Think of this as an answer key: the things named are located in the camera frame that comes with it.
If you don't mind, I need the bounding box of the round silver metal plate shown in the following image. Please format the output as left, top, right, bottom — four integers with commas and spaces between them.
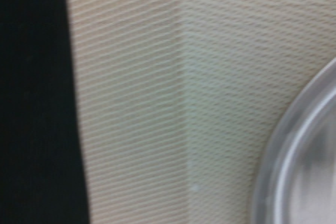
249, 59, 336, 224

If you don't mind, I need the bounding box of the beige woven placemat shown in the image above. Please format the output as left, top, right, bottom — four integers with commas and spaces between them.
67, 0, 336, 224

